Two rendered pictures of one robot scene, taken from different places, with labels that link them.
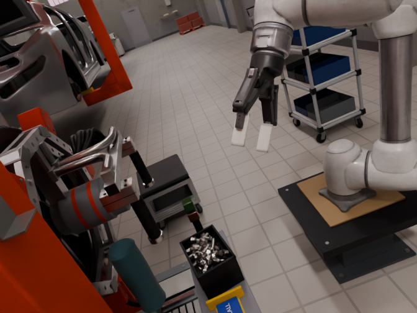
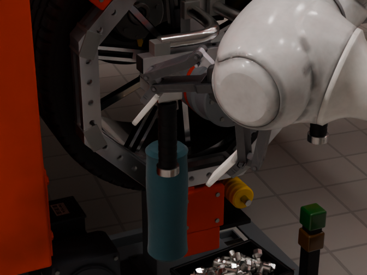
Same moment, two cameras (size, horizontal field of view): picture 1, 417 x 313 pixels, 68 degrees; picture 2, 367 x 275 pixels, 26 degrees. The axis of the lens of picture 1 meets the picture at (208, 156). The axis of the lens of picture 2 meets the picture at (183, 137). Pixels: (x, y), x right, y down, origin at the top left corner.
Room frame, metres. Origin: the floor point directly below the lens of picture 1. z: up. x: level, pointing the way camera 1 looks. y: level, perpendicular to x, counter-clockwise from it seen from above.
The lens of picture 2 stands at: (0.29, -1.05, 1.46)
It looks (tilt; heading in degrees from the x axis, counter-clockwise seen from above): 25 degrees down; 70
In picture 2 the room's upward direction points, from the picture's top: straight up
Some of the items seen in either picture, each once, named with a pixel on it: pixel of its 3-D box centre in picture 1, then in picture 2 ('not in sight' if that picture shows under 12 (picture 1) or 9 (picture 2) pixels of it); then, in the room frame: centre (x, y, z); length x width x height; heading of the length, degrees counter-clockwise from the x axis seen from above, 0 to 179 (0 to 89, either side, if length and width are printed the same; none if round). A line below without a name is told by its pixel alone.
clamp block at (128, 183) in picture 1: (119, 194); (160, 80); (0.72, 0.25, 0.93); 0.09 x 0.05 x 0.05; 95
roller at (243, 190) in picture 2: not in sight; (220, 176); (0.99, 0.58, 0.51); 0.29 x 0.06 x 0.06; 95
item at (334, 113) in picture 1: (316, 71); not in sight; (2.36, -1.04, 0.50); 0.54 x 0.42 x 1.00; 5
